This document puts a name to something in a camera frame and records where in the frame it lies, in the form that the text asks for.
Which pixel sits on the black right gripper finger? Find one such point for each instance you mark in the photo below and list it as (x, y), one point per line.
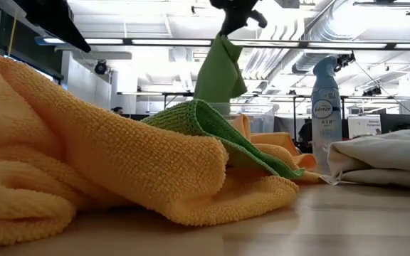
(226, 25)
(240, 23)

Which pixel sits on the green microfiber towel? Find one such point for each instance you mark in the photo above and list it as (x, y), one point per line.
(219, 71)
(205, 117)

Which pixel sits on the orange microfiber towel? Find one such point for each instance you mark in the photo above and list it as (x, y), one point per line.
(102, 160)
(279, 149)

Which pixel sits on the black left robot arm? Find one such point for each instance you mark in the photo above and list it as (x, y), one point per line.
(55, 17)

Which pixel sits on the clear plastic bin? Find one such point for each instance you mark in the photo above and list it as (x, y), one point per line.
(258, 121)

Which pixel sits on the person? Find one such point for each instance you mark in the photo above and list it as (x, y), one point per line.
(304, 137)
(117, 111)

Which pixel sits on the black round ceiling lamp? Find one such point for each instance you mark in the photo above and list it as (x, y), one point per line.
(100, 67)

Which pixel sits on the light blue air freshener bottle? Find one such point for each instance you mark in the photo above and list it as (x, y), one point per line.
(326, 124)

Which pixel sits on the black track spotlights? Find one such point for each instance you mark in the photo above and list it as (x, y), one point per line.
(372, 91)

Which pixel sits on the white printed sign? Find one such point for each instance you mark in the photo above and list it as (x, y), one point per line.
(365, 126)

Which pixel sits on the black background monitor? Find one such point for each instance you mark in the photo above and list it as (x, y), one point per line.
(397, 122)

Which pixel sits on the beige canvas tote bag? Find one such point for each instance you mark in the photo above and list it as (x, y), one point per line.
(386, 156)

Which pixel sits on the silver ventilation duct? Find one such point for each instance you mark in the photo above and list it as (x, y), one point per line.
(324, 28)

